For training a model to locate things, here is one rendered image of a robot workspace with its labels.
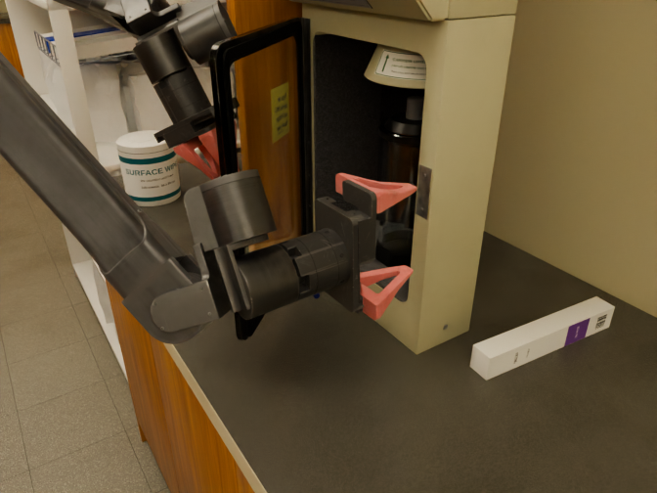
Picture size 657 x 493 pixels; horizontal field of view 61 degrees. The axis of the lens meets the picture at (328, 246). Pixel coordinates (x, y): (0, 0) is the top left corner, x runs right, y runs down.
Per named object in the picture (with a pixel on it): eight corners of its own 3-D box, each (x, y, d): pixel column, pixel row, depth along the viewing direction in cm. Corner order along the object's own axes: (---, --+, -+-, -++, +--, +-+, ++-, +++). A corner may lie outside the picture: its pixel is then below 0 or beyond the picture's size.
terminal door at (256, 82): (306, 246, 103) (300, 15, 84) (241, 346, 77) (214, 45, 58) (301, 246, 104) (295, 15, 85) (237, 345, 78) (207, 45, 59)
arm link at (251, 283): (226, 323, 51) (247, 324, 46) (203, 252, 51) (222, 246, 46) (290, 299, 55) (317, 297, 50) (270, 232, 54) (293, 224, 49)
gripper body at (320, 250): (369, 214, 50) (299, 237, 47) (369, 308, 55) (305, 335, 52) (329, 193, 55) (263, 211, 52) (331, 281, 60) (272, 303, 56)
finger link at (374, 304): (433, 240, 56) (359, 267, 52) (429, 298, 60) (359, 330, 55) (390, 217, 61) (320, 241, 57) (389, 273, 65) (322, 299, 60)
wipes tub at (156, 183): (171, 183, 145) (163, 126, 138) (189, 200, 135) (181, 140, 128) (120, 193, 138) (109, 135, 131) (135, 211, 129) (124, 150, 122)
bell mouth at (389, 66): (429, 61, 91) (432, 25, 89) (513, 79, 78) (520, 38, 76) (340, 72, 83) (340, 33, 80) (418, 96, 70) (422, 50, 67)
